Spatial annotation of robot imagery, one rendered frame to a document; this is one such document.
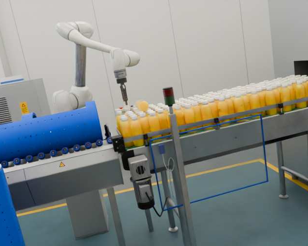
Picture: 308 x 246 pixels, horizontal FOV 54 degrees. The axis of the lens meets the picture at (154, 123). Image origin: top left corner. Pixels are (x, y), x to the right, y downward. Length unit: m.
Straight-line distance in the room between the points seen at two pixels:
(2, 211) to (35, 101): 2.10
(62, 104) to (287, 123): 1.78
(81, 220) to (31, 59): 2.84
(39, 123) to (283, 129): 1.68
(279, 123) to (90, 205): 1.70
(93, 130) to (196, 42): 3.38
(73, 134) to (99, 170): 0.30
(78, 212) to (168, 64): 2.93
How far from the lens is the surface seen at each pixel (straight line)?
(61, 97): 2.68
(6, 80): 3.91
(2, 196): 1.77
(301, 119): 2.46
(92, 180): 2.13
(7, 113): 3.79
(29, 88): 3.69
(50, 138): 2.02
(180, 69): 5.00
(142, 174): 1.89
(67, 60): 4.89
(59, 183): 2.13
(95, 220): 2.90
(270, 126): 2.31
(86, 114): 2.00
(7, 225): 1.81
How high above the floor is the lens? 1.44
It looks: 12 degrees down
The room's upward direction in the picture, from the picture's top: 10 degrees counter-clockwise
